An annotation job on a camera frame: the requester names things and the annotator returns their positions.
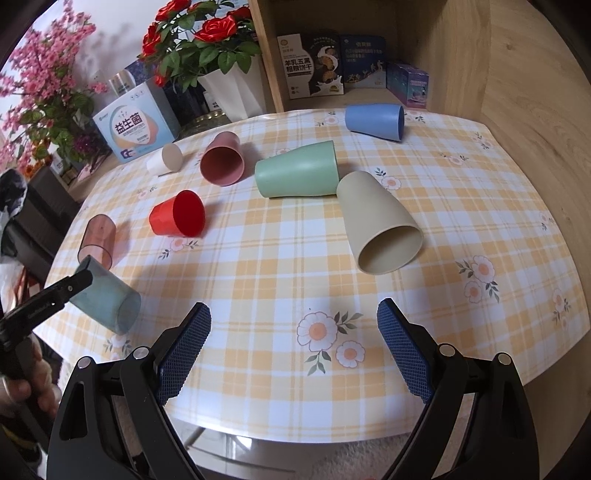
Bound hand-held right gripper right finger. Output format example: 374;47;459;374
376;298;541;480

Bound pink flat box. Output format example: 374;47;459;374
68;151;112;191

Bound person's left hand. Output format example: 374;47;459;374
0;344;62;418

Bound dark furniture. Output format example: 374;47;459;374
8;165;83;283

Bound translucent blue-grey cup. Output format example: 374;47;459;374
69;256;142;335

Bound dark box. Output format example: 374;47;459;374
163;79;209;126

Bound blue cup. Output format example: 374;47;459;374
345;104;406;141

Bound yellow plaid floral tablecloth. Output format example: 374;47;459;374
34;108;587;437

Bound white and blue box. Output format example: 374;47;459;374
92;83;182;164

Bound metal tumbler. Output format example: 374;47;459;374
108;71;138;99

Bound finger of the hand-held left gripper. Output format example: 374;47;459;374
0;268;94;342

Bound white cup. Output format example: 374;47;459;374
146;143;184;176

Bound purple box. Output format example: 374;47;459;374
385;61;430;110

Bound translucent pink cup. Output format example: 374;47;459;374
77;215;116;271

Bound beige cup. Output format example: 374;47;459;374
336;171;424;275

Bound red artificial roses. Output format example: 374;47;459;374
137;0;265;88

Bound black and white biscuit box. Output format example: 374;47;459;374
277;31;346;100

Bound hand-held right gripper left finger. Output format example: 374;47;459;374
46;302;213;480

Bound pink artificial blossoms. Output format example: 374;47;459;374
0;9;108;172

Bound gold-rimmed dish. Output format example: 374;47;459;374
181;110;232;136

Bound white vase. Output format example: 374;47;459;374
198;58;269;121

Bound wooden shelf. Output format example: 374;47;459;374
249;0;591;480

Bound red cup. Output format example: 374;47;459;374
149;191;206;238

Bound green cup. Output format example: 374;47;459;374
255;140;341;199

